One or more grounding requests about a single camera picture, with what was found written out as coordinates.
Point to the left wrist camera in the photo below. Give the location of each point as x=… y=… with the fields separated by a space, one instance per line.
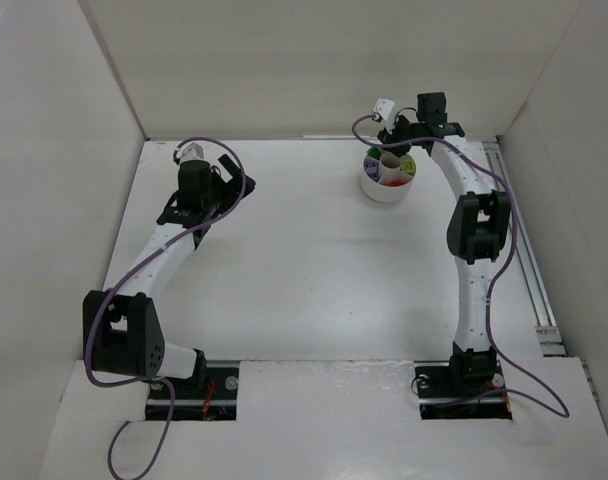
x=188 y=152

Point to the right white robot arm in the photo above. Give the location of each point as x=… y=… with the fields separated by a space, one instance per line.
x=475 y=236

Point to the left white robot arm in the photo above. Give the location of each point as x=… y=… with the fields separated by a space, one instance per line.
x=122 y=333

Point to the lime long lego brick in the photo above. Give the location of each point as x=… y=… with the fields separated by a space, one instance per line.
x=409 y=167

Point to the large red lego brick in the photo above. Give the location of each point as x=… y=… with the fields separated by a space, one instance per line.
x=396 y=183

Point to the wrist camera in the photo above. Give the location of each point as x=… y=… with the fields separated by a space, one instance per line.
x=188 y=152
x=384 y=111

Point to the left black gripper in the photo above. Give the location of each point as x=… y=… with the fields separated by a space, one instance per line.
x=232 y=176

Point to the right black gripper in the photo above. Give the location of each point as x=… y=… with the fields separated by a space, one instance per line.
x=397 y=138

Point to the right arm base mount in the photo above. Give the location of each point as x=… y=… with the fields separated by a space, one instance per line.
x=440 y=398

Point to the green rounded lego brick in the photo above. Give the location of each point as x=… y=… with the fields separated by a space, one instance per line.
x=374 y=152

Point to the aluminium rail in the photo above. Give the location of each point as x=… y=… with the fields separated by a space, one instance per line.
x=522 y=319

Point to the white round divided container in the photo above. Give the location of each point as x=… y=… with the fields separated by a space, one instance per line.
x=385 y=177

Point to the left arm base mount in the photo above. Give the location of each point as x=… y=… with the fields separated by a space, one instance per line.
x=215 y=401

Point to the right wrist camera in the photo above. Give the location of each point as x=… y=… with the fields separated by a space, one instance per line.
x=384 y=111

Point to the purple long lego brick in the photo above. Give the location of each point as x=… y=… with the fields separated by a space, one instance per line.
x=371 y=168

